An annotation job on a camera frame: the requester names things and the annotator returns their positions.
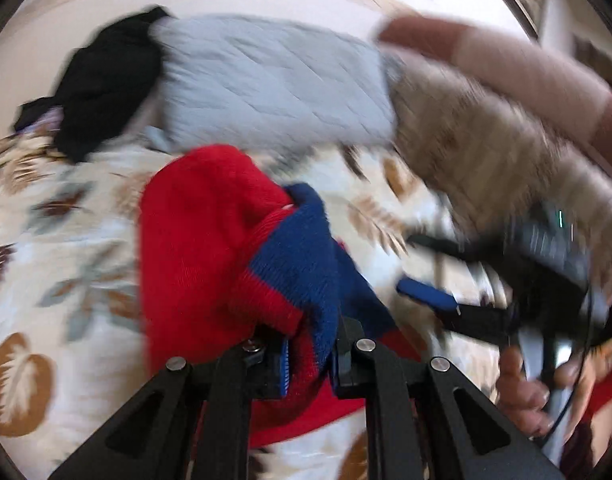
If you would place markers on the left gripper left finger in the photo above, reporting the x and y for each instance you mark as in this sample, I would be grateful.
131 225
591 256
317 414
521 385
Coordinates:
190 421

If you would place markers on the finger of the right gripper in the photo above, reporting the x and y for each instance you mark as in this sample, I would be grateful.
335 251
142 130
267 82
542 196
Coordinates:
493 249
484 323

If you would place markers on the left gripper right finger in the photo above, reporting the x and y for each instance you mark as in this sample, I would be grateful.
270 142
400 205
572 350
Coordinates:
428 420

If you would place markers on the red and blue sweater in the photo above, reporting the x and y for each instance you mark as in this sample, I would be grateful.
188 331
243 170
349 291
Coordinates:
224 250

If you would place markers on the black clothes pile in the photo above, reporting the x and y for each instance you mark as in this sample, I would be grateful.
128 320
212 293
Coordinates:
102 86

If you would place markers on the person right hand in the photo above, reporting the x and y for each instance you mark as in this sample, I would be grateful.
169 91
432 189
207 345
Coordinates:
523 401

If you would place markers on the striped beige cushion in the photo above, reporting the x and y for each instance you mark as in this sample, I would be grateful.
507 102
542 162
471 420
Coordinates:
493 159

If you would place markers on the leaf pattern blanket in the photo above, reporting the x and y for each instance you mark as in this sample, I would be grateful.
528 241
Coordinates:
71 345

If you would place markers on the brown pink headboard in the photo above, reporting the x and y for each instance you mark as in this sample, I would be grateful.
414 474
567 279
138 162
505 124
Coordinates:
575 101

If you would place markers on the grey quilted pillow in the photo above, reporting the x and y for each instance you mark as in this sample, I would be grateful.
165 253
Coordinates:
262 84

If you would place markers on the purple cloth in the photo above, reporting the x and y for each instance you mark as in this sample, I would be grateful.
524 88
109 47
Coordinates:
46 125

